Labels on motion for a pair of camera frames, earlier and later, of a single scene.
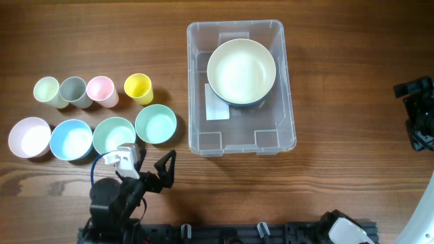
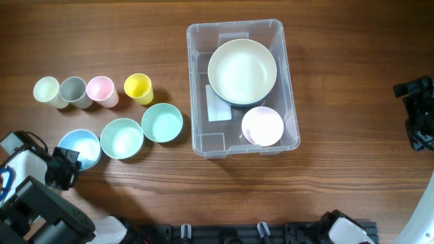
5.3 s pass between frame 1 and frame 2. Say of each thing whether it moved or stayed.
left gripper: moved
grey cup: stayed
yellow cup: stayed
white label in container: stayed
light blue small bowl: moved
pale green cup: stayed
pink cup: stayed
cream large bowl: stayed
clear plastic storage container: stayed
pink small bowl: moved
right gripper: stayed
